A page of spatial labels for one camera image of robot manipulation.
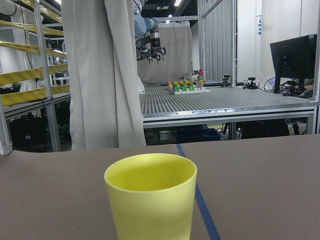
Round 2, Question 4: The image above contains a white tray of coloured blocks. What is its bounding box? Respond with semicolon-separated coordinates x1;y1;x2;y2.
166;69;211;95

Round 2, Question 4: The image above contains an aluminium slatted table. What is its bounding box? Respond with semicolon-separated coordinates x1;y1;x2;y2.
140;85;317;129

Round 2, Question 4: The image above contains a black monitor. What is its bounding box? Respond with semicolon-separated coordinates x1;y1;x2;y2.
270;33;317;94

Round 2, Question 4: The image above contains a beige curtain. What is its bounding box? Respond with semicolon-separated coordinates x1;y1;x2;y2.
61;0;146;151

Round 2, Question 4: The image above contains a yellow plastic cup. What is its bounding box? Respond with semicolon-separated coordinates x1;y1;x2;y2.
104;153;197;240

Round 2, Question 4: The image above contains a yellow black barrier tape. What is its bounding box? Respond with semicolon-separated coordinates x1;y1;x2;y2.
0;0;70;106

